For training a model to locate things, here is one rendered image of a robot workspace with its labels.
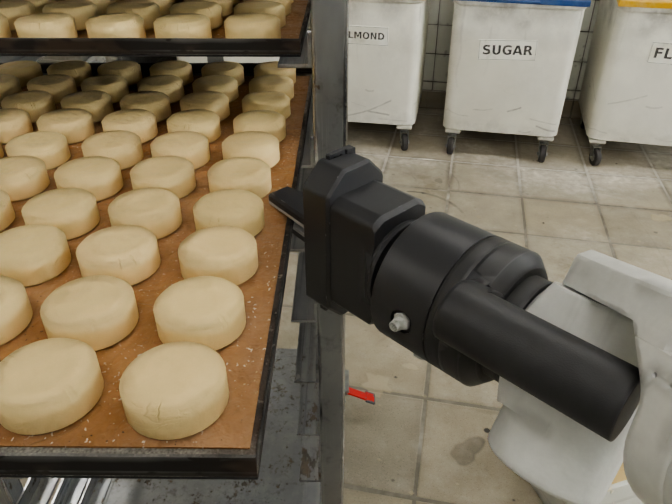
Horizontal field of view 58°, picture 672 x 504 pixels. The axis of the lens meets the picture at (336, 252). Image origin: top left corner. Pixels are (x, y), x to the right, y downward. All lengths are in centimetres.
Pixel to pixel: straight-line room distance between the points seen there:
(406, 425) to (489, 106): 168
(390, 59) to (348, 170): 242
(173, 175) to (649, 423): 37
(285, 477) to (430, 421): 46
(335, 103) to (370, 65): 230
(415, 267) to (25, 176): 32
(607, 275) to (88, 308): 27
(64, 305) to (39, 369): 5
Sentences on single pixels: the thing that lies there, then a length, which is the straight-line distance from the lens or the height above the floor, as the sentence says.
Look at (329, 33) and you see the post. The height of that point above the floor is 106.
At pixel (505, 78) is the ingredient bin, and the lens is 281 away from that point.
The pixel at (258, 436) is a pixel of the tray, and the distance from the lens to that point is 30.
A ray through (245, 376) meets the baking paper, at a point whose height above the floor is 95.
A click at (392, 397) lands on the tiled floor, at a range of 163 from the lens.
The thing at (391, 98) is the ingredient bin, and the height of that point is 26.
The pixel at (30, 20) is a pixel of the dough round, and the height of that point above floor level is 106.
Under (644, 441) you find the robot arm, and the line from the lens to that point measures 27.
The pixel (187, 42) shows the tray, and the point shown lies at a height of 105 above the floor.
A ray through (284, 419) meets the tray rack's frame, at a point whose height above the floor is 15.
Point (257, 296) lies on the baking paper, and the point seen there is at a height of 95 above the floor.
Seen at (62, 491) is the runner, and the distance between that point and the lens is 113.
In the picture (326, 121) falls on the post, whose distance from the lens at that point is 53.
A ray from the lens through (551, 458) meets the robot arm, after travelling 33.
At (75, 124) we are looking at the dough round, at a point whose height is 97.
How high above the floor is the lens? 118
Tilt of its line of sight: 33 degrees down
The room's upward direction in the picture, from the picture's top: straight up
